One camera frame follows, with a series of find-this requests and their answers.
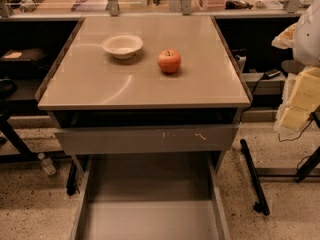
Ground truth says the black cable on floor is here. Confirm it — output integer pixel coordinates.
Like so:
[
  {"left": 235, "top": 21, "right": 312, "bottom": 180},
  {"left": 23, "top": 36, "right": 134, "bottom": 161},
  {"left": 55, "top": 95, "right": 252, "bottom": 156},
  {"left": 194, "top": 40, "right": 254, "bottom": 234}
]
[{"left": 277, "top": 117, "right": 314, "bottom": 143}]

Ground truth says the white paper bowl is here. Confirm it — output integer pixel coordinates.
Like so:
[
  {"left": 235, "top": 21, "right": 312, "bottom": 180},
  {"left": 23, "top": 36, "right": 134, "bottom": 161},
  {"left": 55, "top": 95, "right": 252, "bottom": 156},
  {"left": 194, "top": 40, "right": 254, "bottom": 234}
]
[{"left": 101, "top": 33, "right": 143, "bottom": 59}]

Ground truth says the black phone on shelf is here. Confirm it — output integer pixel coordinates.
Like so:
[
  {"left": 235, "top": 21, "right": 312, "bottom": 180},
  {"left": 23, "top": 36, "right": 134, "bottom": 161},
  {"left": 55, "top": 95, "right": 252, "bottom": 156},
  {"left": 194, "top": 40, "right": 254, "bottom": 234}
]
[{"left": 263, "top": 69, "right": 280, "bottom": 80}]

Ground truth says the grey drawer cabinet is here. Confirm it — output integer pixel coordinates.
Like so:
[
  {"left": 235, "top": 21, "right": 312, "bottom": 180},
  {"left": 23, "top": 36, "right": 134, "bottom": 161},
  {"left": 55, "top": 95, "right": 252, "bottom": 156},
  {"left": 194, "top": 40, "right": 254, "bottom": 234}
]
[{"left": 36, "top": 15, "right": 251, "bottom": 166}]

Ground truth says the open grey middle drawer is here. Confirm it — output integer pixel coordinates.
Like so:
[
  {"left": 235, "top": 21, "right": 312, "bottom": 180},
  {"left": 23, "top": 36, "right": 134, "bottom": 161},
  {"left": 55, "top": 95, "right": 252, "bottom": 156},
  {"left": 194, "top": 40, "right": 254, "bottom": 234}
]
[{"left": 70, "top": 152, "right": 231, "bottom": 240}]

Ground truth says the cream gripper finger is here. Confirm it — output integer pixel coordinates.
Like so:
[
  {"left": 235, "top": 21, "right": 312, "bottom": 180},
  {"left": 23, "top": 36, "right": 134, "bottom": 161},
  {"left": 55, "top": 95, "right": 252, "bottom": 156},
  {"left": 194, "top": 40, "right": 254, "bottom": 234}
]
[{"left": 279, "top": 67, "right": 320, "bottom": 130}]

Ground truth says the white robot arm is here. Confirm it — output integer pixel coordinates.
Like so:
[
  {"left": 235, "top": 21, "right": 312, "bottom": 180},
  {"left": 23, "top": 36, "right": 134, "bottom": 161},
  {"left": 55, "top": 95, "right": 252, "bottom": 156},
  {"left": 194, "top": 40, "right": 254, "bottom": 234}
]
[{"left": 271, "top": 0, "right": 320, "bottom": 130}]

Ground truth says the red apple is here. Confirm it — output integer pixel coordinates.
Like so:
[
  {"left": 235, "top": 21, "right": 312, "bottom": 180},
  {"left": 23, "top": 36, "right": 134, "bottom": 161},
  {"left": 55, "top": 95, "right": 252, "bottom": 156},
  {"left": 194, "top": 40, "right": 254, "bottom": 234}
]
[{"left": 157, "top": 49, "right": 182, "bottom": 74}]

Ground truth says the clear plastic bottle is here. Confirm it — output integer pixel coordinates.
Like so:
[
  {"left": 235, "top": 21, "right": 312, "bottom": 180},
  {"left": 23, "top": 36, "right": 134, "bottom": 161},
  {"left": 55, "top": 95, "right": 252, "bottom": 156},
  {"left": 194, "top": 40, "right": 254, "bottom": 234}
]
[{"left": 38, "top": 153, "right": 57, "bottom": 176}]

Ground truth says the closed grey top drawer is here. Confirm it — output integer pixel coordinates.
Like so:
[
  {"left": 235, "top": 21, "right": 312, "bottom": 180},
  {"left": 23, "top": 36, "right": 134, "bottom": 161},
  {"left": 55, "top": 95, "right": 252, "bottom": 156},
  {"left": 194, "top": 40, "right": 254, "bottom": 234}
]
[{"left": 55, "top": 124, "right": 238, "bottom": 155}]

